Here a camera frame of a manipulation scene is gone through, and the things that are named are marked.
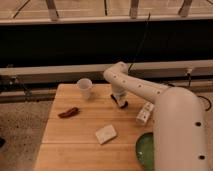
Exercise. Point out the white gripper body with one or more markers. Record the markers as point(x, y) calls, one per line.
point(118, 91)

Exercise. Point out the black eraser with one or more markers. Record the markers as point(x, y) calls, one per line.
point(121, 102)

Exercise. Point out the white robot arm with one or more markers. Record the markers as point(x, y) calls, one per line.
point(178, 128)

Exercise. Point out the white small box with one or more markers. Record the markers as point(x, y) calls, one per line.
point(145, 113)

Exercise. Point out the white plastic cup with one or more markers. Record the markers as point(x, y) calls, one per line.
point(85, 85)

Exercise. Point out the white sponge block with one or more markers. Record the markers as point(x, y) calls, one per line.
point(105, 134)

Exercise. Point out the brown sausage toy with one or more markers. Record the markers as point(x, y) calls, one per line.
point(69, 113)

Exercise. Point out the green plate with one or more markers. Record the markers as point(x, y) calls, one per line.
point(144, 149)

